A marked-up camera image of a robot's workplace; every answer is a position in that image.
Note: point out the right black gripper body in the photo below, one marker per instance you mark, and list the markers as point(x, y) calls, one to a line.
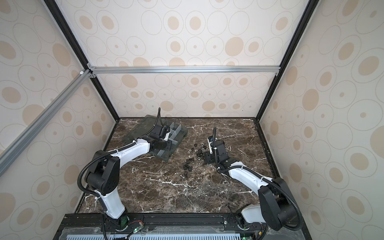
point(212, 157)

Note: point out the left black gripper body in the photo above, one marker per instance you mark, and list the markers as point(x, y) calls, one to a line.
point(165, 145)

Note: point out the clear compartment organizer box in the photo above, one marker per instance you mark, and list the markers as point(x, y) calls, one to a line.
point(150, 127)

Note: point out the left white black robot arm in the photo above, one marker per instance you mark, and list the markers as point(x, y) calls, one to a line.
point(100, 177)

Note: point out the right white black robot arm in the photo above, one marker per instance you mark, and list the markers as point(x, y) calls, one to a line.
point(277, 207)

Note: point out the pile of black screws nuts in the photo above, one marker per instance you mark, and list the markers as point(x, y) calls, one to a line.
point(198, 157)

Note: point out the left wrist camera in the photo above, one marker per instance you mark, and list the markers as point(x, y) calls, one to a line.
point(164, 133)

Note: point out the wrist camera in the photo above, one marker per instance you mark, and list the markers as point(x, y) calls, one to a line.
point(212, 145)
point(164, 133)

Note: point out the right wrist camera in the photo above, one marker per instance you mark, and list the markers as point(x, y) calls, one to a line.
point(212, 145)

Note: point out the horizontal aluminium frame bar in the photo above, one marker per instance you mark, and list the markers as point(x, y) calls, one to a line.
point(185, 70)

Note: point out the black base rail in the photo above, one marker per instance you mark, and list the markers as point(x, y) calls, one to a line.
point(184, 226)

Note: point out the diagonal aluminium frame bar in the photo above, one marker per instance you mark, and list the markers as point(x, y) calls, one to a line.
point(25, 138)

